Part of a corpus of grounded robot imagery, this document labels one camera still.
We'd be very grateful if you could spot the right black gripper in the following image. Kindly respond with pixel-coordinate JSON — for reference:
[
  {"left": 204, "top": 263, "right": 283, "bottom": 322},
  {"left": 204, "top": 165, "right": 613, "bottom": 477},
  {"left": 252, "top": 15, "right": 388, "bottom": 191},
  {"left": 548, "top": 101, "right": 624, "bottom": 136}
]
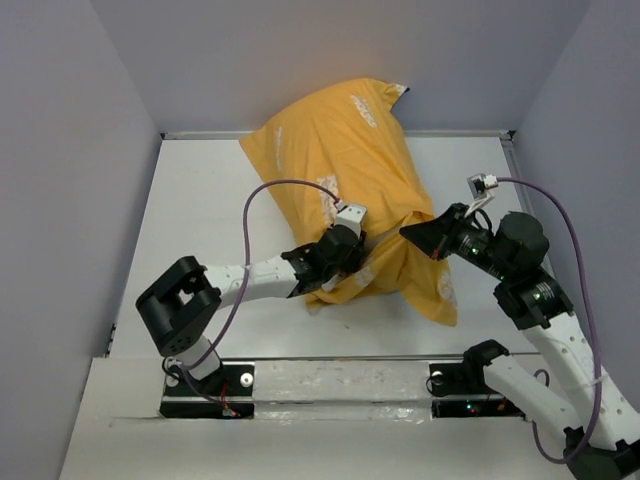
[{"left": 398, "top": 202, "right": 514, "bottom": 282}]

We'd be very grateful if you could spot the yellow blue pillowcase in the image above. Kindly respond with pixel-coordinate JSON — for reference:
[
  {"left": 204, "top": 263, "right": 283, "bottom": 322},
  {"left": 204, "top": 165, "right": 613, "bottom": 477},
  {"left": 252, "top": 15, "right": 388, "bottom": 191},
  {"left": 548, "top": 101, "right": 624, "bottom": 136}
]
[{"left": 239, "top": 78, "right": 458, "bottom": 327}]

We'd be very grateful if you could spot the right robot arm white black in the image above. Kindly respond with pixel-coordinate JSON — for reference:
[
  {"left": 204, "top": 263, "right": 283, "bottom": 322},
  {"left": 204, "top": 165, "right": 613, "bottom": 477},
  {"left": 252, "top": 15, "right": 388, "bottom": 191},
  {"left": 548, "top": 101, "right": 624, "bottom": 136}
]
[{"left": 400, "top": 203, "right": 639, "bottom": 479}]

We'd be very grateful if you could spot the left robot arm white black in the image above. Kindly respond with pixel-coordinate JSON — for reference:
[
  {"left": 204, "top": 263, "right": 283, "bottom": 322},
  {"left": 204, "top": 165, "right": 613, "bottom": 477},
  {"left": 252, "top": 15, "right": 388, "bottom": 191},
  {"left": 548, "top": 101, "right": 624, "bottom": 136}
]
[{"left": 135, "top": 225, "right": 366, "bottom": 395}]

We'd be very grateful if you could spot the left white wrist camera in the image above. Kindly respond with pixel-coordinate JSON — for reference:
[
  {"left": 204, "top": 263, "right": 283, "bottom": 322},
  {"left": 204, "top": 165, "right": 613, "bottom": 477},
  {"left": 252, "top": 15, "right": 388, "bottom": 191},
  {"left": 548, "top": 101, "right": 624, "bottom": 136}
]
[{"left": 333, "top": 202, "right": 367, "bottom": 236}]

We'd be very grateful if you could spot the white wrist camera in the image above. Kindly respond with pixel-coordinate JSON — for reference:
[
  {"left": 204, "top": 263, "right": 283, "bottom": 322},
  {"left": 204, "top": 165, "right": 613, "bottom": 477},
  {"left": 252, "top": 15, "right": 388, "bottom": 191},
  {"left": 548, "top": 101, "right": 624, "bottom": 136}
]
[
  {"left": 465, "top": 173, "right": 499, "bottom": 217},
  {"left": 333, "top": 202, "right": 367, "bottom": 236}
]

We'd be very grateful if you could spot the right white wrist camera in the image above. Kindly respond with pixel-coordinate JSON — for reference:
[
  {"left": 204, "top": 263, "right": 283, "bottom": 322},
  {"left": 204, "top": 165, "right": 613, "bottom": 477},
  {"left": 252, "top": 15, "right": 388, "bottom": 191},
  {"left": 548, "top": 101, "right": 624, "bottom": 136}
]
[{"left": 465, "top": 173, "right": 499, "bottom": 217}]

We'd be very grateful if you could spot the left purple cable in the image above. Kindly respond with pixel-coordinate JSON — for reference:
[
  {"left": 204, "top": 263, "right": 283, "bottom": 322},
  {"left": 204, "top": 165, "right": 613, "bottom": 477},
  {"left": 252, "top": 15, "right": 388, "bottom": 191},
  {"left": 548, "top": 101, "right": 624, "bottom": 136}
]
[{"left": 179, "top": 179, "right": 341, "bottom": 401}]

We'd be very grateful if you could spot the aluminium frame rail right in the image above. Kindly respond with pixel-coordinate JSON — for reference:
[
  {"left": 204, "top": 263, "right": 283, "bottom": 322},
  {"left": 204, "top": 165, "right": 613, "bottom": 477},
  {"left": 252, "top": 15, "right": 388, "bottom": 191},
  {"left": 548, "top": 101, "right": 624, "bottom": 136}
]
[{"left": 502, "top": 134, "right": 539, "bottom": 226}]

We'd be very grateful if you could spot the aluminium frame rail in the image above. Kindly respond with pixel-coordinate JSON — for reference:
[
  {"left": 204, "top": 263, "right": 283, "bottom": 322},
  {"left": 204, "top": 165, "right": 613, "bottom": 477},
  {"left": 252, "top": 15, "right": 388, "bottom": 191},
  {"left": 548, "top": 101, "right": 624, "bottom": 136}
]
[
  {"left": 502, "top": 134, "right": 539, "bottom": 226},
  {"left": 160, "top": 130, "right": 516, "bottom": 140}
]

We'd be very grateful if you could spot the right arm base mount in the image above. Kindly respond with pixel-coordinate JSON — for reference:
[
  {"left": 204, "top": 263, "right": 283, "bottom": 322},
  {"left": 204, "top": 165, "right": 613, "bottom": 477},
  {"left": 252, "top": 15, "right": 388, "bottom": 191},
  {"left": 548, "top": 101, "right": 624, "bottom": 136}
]
[{"left": 425, "top": 340, "right": 525, "bottom": 419}]

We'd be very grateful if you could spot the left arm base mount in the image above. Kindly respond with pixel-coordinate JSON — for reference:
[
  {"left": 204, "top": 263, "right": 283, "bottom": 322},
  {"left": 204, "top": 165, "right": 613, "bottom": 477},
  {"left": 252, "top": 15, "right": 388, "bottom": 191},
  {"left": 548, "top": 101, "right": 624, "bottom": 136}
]
[{"left": 159, "top": 358, "right": 255, "bottom": 420}]

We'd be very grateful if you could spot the aluminium frame rail back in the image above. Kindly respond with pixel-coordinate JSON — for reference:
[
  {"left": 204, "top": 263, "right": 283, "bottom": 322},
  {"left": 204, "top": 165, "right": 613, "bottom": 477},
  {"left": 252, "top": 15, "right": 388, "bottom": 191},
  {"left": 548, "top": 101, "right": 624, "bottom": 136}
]
[{"left": 160, "top": 130, "right": 516, "bottom": 140}]

